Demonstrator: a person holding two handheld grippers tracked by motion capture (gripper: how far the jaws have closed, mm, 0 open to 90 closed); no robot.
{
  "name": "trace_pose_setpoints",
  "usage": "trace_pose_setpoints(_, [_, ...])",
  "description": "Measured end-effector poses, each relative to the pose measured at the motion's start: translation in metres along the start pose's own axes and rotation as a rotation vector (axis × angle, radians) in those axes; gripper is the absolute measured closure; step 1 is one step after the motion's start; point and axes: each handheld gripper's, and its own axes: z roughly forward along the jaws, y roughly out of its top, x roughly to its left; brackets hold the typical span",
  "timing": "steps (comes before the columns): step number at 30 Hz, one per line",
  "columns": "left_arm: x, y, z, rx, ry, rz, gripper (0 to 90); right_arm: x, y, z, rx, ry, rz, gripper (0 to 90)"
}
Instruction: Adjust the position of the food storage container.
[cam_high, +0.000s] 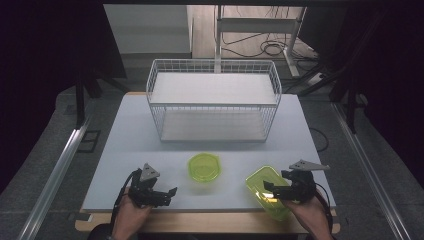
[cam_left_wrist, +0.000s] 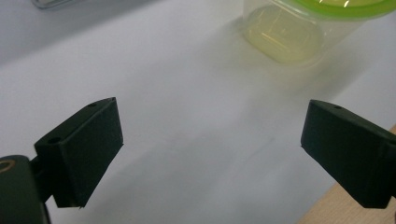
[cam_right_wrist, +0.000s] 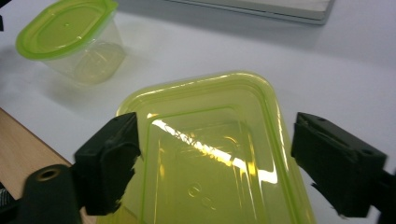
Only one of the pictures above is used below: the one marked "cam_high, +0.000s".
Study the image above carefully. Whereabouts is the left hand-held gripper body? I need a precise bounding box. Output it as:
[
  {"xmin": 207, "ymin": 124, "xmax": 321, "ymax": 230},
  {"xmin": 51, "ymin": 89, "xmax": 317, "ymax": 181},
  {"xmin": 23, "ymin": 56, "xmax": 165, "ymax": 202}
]
[{"xmin": 128, "ymin": 162, "xmax": 168, "ymax": 210}]

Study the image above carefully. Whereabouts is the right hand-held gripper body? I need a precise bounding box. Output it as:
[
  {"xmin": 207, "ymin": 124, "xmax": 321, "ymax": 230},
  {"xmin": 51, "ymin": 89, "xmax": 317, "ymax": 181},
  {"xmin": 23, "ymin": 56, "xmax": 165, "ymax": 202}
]
[{"xmin": 280, "ymin": 159, "xmax": 331, "ymax": 203}]

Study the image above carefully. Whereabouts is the rectangular green-lidded plastic container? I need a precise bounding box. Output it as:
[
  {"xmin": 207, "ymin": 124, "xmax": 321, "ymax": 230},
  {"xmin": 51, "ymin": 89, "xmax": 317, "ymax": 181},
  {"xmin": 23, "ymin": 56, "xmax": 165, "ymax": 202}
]
[{"xmin": 245, "ymin": 165, "xmax": 292, "ymax": 222}]

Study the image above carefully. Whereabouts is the round green-lidded plastic container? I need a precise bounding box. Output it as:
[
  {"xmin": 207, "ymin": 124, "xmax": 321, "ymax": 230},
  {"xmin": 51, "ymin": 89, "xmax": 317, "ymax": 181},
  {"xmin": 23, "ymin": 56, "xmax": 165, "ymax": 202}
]
[{"xmin": 186, "ymin": 152, "xmax": 222, "ymax": 183}]

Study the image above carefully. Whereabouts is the person's right hand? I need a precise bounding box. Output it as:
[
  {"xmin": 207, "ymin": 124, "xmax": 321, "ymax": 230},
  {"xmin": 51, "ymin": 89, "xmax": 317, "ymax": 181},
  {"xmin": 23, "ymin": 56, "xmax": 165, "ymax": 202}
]
[{"xmin": 289, "ymin": 194, "xmax": 332, "ymax": 236}]

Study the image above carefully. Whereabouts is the person's left hand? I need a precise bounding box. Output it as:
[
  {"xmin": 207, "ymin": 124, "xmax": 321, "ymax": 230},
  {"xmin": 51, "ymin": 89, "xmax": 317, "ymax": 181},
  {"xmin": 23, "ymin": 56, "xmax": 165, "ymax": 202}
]
[{"xmin": 112, "ymin": 190, "xmax": 154, "ymax": 238}]

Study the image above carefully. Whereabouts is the black metal stand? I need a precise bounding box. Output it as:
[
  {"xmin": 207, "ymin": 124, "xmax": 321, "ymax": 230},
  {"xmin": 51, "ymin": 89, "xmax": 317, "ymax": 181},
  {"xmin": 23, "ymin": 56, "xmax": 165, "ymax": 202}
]
[
  {"xmin": 328, "ymin": 59, "xmax": 368, "ymax": 135},
  {"xmin": 73, "ymin": 64, "xmax": 132, "ymax": 130}
]

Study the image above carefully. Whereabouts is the white cabinet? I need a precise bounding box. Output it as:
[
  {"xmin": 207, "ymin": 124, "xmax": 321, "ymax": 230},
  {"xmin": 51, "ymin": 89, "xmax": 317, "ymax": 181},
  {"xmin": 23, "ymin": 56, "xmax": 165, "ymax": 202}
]
[{"xmin": 102, "ymin": 4, "xmax": 195, "ymax": 60}]

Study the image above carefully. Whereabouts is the left hand-held gripper cable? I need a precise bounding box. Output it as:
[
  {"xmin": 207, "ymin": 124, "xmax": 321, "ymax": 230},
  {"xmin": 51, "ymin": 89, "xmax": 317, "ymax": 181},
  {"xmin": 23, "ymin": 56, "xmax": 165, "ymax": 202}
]
[{"xmin": 109, "ymin": 168, "xmax": 143, "ymax": 231}]

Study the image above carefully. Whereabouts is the hand-held gripper cable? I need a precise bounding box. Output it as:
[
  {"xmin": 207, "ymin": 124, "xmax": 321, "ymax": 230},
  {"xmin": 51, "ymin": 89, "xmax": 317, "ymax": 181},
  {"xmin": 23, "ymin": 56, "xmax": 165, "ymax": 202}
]
[
  {"xmin": 313, "ymin": 181, "xmax": 335, "ymax": 232},
  {"xmin": 109, "ymin": 168, "xmax": 143, "ymax": 231}
]

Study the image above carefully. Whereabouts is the right hand-held gripper cable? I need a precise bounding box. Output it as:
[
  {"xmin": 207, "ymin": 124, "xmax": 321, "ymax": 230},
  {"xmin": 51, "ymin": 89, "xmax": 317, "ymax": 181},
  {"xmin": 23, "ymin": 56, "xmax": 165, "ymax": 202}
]
[{"xmin": 313, "ymin": 181, "xmax": 335, "ymax": 232}]

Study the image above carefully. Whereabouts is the black looped floor cable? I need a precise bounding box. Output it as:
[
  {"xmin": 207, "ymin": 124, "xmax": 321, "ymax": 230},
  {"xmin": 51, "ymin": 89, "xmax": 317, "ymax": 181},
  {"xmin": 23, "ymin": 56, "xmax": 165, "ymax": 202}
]
[{"xmin": 309, "ymin": 127, "xmax": 330, "ymax": 153}]

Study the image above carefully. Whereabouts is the aluminium floor rail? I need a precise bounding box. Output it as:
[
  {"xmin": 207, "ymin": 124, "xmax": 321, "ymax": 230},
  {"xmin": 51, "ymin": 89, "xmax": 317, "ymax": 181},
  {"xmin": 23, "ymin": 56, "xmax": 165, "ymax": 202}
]
[
  {"xmin": 17, "ymin": 117, "xmax": 94, "ymax": 240},
  {"xmin": 330, "ymin": 101, "xmax": 413, "ymax": 240}
]

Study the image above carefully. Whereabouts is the black floor socket frame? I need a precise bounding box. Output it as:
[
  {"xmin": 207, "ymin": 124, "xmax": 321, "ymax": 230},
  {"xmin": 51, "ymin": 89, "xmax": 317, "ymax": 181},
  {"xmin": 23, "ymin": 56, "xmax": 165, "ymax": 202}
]
[{"xmin": 76, "ymin": 129, "xmax": 102, "ymax": 154}]

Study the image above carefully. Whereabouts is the white wire two-tier rack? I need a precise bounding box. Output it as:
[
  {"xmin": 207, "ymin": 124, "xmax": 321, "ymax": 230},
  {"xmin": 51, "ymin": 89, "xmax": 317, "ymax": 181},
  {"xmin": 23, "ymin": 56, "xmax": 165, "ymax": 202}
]
[{"xmin": 145, "ymin": 58, "xmax": 283, "ymax": 144}]

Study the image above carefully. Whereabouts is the bundle of black floor cables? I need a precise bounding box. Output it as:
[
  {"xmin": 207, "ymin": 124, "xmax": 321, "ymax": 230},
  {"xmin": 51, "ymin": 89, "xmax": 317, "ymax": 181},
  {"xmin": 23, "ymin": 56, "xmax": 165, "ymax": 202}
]
[{"xmin": 220, "ymin": 5, "xmax": 321, "ymax": 63}]

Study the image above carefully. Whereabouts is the white metal desk frame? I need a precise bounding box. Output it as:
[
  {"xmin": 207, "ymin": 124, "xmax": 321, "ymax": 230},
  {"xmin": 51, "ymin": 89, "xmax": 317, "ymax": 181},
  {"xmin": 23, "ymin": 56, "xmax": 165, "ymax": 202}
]
[{"xmin": 214, "ymin": 4, "xmax": 308, "ymax": 78}]

